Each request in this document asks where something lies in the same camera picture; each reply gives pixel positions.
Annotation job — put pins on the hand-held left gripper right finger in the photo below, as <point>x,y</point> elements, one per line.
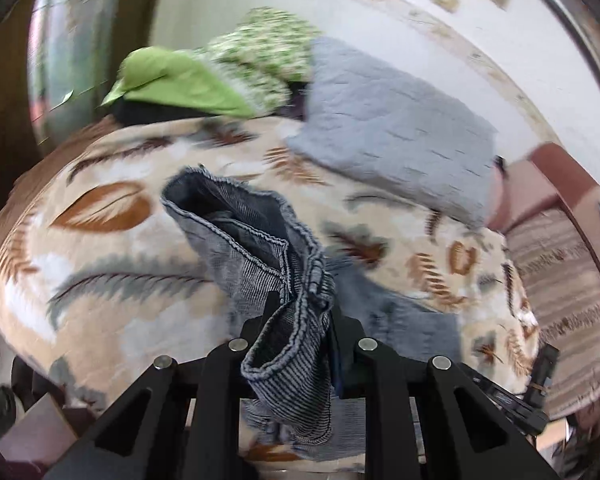
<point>352,360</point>

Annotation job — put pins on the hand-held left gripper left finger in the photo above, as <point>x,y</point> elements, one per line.
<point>215,400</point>

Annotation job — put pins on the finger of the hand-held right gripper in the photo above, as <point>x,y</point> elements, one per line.
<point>544,370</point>

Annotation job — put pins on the grey denim pants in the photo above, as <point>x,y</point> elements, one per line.
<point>280,270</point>

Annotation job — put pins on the striped sofa cushion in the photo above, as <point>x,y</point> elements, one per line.
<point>570,300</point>

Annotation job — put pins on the leaf print blanket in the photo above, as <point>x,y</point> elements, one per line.
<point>130,270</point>

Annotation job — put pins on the small black object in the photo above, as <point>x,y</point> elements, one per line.
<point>501,165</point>

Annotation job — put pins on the grey quilted pillow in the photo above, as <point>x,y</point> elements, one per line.
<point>390,130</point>

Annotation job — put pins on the green patterned quilt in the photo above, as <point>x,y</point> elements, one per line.
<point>180,85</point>

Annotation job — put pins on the brown door with glass pane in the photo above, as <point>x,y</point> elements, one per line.
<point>10,90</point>

